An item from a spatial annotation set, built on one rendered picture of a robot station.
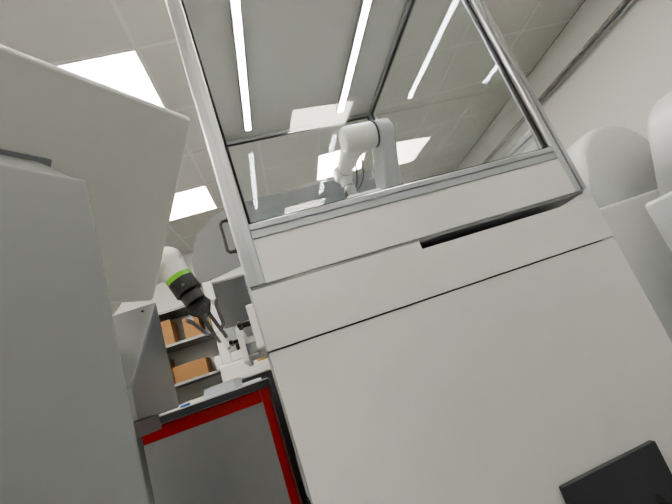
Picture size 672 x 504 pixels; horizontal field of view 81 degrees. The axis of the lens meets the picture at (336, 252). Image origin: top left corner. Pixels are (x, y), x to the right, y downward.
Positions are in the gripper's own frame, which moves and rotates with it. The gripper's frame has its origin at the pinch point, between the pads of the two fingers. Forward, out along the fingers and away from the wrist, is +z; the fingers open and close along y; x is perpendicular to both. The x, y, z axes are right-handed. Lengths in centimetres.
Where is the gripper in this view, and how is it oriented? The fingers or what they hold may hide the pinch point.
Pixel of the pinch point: (223, 340)
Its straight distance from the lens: 143.8
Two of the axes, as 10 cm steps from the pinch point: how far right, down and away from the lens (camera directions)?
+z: 6.2, 7.7, -1.5
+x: 1.5, -3.1, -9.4
